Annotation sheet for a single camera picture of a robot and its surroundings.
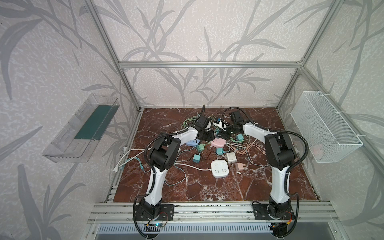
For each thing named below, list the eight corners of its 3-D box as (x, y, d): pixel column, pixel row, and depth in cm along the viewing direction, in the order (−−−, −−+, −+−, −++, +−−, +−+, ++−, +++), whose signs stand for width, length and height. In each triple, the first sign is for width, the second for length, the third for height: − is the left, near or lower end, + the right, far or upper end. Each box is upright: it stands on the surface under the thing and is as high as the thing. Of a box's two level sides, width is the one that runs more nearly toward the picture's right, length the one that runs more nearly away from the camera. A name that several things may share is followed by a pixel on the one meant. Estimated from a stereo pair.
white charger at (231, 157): (227, 163, 92) (228, 161, 90) (226, 154, 96) (227, 152, 94) (236, 163, 92) (237, 161, 90) (234, 154, 96) (235, 152, 94)
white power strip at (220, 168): (211, 177, 87) (211, 175, 85) (211, 161, 93) (211, 159, 91) (228, 177, 87) (229, 175, 85) (226, 161, 93) (227, 159, 91)
